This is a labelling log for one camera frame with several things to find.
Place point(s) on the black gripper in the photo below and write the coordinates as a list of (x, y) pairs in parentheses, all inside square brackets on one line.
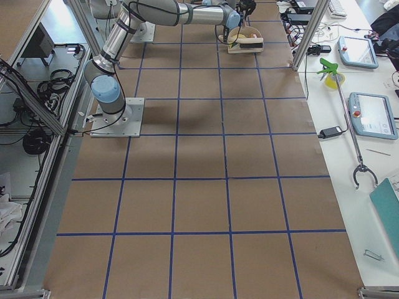
[(225, 31), (282, 17)]

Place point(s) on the yellow potato toy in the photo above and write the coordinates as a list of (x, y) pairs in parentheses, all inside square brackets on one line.
[(232, 39)]

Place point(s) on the green yellow sponge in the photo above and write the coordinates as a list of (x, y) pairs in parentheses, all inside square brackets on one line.
[(231, 46)]

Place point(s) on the cream plastic dustpan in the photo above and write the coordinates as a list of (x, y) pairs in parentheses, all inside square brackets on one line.
[(245, 29)]

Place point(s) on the cream hand brush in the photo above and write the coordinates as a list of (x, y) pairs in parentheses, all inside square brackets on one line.
[(252, 43)]

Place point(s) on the black power brick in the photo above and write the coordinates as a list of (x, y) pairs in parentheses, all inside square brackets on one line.
[(299, 19)]

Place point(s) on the white keyboard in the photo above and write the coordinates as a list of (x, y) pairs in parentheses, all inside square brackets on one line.
[(336, 10)]

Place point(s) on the long metal reacher grabber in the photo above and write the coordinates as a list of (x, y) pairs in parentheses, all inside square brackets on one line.
[(331, 69)]

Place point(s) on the far teach pendant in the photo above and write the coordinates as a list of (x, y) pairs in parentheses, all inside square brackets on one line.
[(357, 52)]

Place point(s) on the teach pendant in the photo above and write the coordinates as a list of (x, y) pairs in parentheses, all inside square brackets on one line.
[(357, 52), (371, 115)]

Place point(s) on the black power adapter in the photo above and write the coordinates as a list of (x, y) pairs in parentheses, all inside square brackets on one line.
[(330, 132)]

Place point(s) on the near teach pendant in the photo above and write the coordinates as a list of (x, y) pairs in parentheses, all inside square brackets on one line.
[(371, 115)]

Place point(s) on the teal book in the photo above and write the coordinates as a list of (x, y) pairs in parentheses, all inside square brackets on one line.
[(385, 200)]

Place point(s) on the white crumpled cloth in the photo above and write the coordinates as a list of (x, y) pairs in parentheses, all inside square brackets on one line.
[(11, 212)]

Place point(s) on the aluminium frame post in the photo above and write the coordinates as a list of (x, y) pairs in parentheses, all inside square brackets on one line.
[(310, 30)]

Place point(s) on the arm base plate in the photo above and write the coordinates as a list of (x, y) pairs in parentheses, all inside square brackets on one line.
[(145, 33), (128, 123)]

